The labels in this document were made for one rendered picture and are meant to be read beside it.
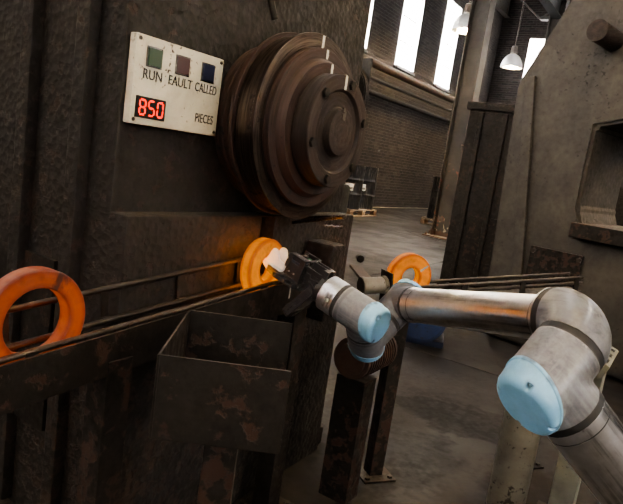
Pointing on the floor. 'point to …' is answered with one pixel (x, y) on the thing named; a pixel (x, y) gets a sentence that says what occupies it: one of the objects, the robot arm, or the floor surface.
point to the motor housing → (349, 421)
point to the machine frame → (122, 217)
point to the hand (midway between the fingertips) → (264, 260)
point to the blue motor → (425, 335)
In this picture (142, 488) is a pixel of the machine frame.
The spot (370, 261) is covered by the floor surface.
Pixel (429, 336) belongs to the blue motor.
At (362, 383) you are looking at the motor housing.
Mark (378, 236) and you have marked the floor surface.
